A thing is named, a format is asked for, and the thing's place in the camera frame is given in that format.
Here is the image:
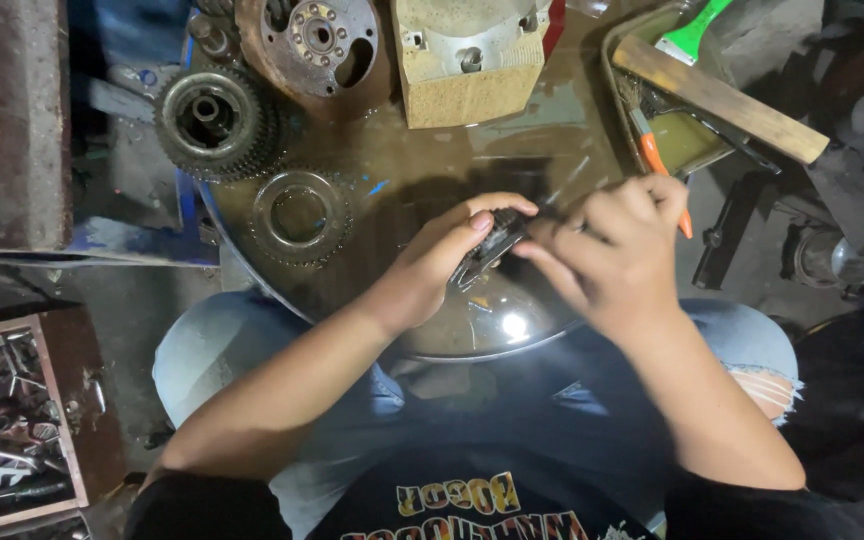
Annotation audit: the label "person's left hand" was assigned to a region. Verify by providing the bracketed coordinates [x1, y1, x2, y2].
[360, 191, 540, 342]

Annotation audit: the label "person's right hand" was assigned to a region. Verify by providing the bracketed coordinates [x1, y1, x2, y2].
[510, 174, 692, 346]

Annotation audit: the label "small dark gear part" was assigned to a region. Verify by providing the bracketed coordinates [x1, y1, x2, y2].
[450, 207, 547, 292]

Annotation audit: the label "black metal bar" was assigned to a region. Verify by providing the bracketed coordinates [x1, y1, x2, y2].
[692, 171, 772, 291]

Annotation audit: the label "metal tray with oil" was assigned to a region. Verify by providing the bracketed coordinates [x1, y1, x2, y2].
[600, 0, 741, 181]

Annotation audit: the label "wooden block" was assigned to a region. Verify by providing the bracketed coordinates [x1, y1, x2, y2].
[391, 0, 553, 130]

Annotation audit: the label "flat wooden stick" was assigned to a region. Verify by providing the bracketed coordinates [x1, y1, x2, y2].
[611, 33, 831, 167]

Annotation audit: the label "light blue jeans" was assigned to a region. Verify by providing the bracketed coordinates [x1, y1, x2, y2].
[152, 288, 805, 540]

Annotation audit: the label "black printed t-shirt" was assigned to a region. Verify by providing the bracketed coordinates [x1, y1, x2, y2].
[123, 442, 864, 540]

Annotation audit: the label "grey metal engine casing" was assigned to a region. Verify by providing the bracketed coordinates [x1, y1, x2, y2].
[393, 0, 553, 85]

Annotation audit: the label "large stepped gear cluster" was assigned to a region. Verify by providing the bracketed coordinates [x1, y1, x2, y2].
[153, 63, 291, 186]

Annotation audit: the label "round rusty flange plate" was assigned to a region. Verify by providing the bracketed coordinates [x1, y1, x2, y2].
[234, 0, 393, 115]

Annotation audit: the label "heap of machine parts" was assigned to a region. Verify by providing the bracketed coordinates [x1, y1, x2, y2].
[773, 0, 864, 316]

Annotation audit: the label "short metal shaft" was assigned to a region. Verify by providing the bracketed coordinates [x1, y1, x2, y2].
[187, 11, 237, 63]

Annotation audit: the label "wooden box of tools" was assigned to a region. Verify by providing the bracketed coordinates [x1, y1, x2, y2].
[0, 313, 90, 539]

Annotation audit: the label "concrete block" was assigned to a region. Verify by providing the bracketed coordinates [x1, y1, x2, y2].
[0, 0, 75, 254]

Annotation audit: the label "orange-handled brush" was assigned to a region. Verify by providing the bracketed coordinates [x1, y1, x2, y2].
[615, 73, 695, 241]

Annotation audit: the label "flat ring gear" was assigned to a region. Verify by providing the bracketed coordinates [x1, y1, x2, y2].
[247, 168, 355, 270]

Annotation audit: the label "green-handled paint brush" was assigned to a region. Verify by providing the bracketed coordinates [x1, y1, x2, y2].
[654, 0, 735, 66]

